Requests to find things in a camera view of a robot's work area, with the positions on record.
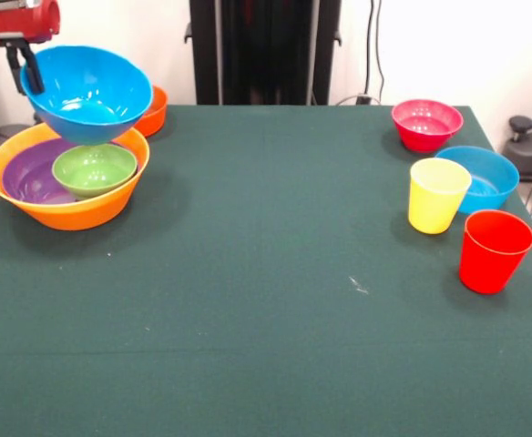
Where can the red cup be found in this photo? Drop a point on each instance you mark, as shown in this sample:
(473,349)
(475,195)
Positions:
(489,264)

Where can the deep blue bowl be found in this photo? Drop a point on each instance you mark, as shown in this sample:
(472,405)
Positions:
(93,82)

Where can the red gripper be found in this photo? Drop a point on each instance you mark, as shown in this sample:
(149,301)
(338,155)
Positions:
(15,23)

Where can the small pink bowl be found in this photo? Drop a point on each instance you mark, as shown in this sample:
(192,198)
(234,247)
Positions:
(425,123)

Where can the large yellow bowl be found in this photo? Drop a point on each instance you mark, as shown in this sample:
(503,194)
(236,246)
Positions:
(84,216)

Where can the small green bowl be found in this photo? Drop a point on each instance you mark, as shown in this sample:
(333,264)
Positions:
(95,175)

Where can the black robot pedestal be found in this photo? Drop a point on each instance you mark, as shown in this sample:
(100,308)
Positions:
(266,45)

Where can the purple bowl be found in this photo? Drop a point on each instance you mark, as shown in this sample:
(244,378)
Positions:
(24,177)

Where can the small orange bowl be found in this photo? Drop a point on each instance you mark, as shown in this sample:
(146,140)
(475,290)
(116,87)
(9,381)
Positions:
(154,114)

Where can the shallow blue bowl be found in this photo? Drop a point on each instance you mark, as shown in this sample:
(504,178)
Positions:
(494,177)

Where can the yellow cup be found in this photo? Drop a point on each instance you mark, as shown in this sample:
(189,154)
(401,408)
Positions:
(432,209)

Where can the dark green tablecloth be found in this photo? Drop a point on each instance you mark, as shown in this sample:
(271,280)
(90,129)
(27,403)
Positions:
(248,318)

